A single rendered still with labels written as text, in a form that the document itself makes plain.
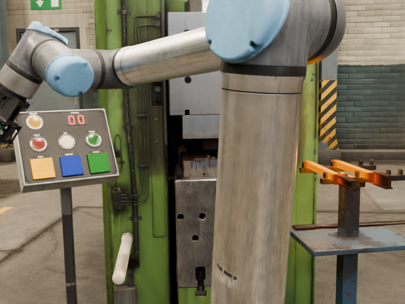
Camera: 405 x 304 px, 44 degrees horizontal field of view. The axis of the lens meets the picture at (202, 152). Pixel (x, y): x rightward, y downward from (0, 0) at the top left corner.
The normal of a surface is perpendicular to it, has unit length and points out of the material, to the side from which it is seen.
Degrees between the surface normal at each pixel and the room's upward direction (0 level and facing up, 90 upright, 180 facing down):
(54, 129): 60
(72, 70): 114
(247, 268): 93
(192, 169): 90
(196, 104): 90
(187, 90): 90
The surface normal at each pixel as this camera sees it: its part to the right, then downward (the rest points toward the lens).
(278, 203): 0.50, 0.20
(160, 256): 0.07, 0.15
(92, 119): 0.42, -0.39
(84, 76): 0.57, 0.50
